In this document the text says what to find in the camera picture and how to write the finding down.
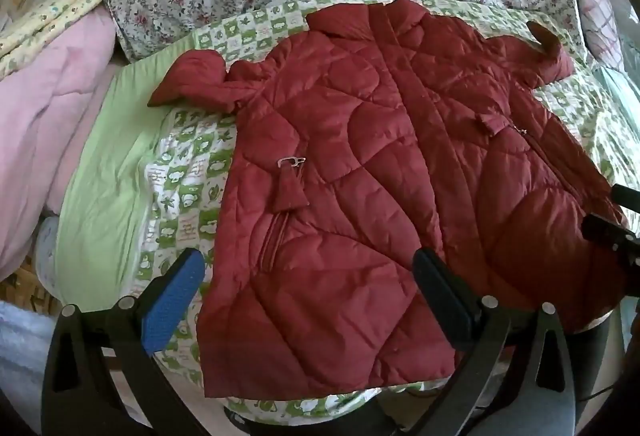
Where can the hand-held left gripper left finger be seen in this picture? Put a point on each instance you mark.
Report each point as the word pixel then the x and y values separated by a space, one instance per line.
pixel 170 301

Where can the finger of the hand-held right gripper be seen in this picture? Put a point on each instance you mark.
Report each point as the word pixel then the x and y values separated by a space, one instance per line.
pixel 607 231
pixel 627 197

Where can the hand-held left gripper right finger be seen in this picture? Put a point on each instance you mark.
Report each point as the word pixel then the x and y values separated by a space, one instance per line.
pixel 445 301

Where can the red quilted jacket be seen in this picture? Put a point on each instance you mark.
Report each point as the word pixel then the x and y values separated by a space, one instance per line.
pixel 375 141

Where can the teal cloth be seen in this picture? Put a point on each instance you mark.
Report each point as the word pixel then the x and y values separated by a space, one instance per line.
pixel 620 96

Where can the green checkered blanket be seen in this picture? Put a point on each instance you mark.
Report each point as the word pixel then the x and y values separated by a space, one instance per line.
pixel 185 196

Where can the white printed cloth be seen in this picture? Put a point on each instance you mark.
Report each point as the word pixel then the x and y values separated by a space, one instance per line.
pixel 47 246

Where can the light green sheet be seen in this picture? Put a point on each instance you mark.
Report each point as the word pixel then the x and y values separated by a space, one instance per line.
pixel 110 176

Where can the woven straw mat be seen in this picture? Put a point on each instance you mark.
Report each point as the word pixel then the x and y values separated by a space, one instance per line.
pixel 25 286

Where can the white fleece cloth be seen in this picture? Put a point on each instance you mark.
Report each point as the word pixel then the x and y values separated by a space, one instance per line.
pixel 20 346

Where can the pink plaid pillow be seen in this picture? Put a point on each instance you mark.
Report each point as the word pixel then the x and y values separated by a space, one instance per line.
pixel 597 21

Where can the pink blanket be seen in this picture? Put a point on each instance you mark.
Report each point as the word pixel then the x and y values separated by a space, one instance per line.
pixel 45 116

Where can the yellow floral cloth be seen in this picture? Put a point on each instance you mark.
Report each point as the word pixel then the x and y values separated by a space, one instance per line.
pixel 55 11

